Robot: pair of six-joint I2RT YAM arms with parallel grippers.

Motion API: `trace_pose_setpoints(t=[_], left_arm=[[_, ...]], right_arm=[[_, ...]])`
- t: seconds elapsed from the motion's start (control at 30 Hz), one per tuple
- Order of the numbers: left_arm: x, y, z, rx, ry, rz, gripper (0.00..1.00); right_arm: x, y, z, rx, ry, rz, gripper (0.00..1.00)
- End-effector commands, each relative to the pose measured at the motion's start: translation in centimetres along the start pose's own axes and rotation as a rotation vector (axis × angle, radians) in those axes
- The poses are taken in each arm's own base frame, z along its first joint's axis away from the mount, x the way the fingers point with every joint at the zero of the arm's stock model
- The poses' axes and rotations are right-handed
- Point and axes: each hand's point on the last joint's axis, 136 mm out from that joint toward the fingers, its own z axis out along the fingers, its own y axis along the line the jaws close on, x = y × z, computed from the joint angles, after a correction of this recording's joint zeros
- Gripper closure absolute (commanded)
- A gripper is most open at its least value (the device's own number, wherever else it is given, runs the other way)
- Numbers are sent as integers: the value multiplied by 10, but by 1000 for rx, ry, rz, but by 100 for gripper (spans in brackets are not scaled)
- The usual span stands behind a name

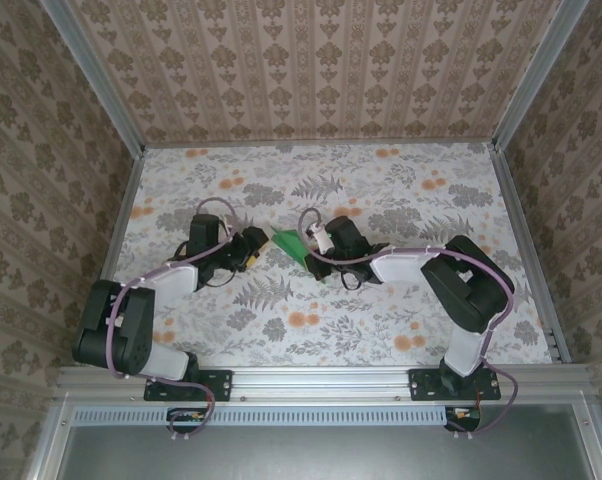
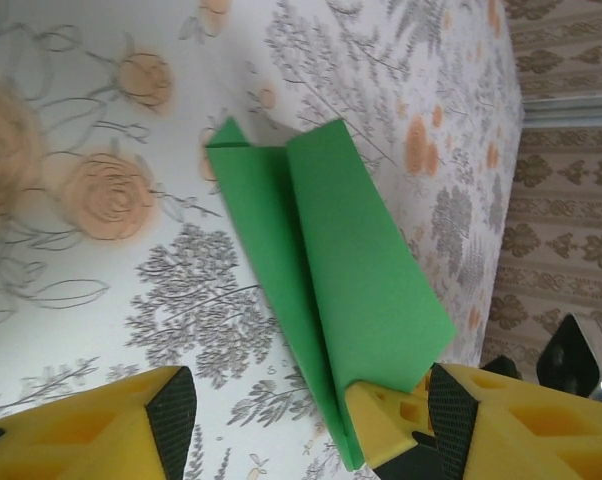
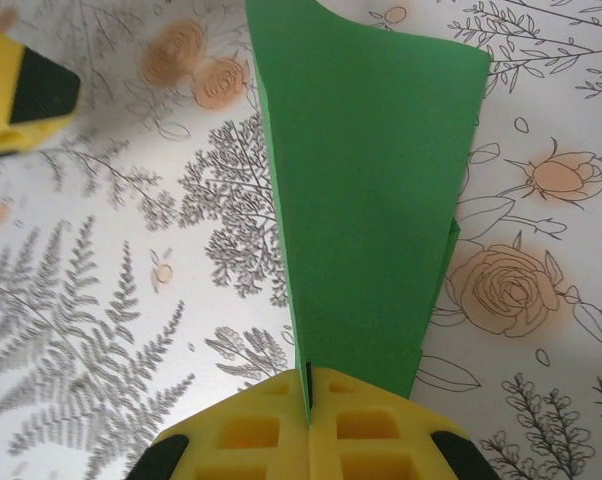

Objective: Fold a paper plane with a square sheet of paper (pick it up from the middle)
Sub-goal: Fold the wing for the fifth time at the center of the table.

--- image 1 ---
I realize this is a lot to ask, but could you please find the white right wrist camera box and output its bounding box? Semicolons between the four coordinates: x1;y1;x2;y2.
308;225;335;256

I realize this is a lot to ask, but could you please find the aluminium mounting rail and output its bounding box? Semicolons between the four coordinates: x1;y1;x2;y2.
55;363;600;404

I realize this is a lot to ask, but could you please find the grey slotted cable duct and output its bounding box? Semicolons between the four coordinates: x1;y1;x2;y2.
72;404;450;425

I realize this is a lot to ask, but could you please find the aluminium frame post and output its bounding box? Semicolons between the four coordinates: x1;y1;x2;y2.
490;0;595;151
39;0;147;157

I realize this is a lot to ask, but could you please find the black electronics box with wires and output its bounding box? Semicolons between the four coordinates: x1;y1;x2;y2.
165;406;208;435
443;405;483;434

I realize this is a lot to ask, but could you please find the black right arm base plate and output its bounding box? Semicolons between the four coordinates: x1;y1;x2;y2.
409;367;502;402

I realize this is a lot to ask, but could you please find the floral patterned table cover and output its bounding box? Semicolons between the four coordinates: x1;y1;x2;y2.
88;141;555;369

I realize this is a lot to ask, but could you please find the aluminium table end rail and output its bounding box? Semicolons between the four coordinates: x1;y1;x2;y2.
143;139;497;150

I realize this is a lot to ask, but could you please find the aluminium table side rail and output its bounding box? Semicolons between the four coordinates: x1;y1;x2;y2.
74;147;147;365
489;144;573;365

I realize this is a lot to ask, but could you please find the grey sheet metal panel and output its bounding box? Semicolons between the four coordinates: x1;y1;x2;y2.
55;422;600;480

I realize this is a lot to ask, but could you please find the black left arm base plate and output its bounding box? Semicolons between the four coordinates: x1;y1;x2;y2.
144;368;233;403

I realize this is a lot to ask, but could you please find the green paper sheet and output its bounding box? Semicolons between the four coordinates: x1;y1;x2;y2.
269;225;332;287

